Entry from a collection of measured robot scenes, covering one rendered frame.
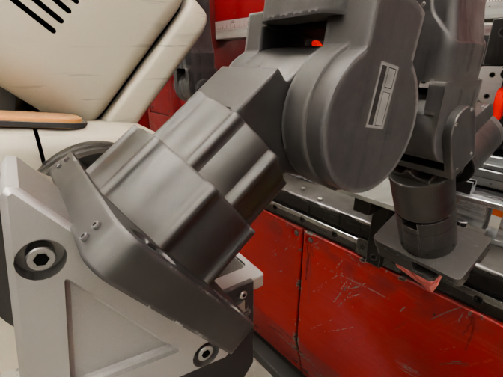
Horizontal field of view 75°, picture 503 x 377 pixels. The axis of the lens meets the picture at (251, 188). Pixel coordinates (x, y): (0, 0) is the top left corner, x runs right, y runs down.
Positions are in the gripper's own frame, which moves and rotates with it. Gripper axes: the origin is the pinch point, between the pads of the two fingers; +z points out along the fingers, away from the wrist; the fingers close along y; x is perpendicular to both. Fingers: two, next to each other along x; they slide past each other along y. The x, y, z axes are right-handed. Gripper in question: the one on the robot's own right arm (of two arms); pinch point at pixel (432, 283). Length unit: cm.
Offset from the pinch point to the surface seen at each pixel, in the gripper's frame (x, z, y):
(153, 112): -10, -1, 129
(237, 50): -52, -8, 112
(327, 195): -24, 26, 48
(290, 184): -21, 25, 62
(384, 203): -14.8, 7.2, 18.4
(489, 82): -46.3, -1.8, 14.6
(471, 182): -39.0, 19.5, 14.0
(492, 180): -58, 36, 18
